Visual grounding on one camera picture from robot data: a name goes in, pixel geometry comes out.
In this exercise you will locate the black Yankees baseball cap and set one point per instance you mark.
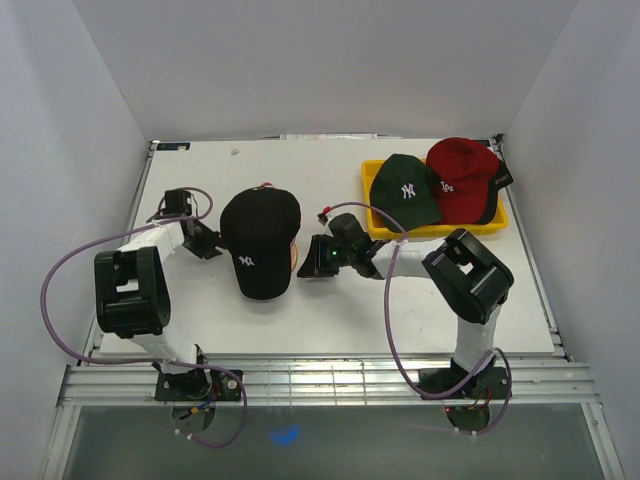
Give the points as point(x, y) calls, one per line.
point(257, 227)

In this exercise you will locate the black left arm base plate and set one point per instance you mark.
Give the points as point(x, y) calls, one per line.
point(198, 386)

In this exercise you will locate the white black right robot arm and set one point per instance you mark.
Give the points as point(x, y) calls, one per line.
point(472, 280)

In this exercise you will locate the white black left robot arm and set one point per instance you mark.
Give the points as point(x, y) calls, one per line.
point(131, 290)

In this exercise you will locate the red baseball cap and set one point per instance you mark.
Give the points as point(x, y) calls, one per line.
point(464, 188)

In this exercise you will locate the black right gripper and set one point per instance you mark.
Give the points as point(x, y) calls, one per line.
point(314, 265)

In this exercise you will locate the black sport baseball cap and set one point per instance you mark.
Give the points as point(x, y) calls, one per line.
point(500, 180)

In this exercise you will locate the dark green Yankees cap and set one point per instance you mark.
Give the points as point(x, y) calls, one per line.
point(402, 189)

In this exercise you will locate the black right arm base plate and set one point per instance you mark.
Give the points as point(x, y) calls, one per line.
point(490, 382)

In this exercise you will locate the yellow plastic bin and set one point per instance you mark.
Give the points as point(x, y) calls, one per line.
point(378, 230)

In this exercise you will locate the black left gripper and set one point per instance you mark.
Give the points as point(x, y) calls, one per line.
point(207, 250)

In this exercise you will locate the aluminium front rail frame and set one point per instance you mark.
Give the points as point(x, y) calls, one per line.
point(290, 383)

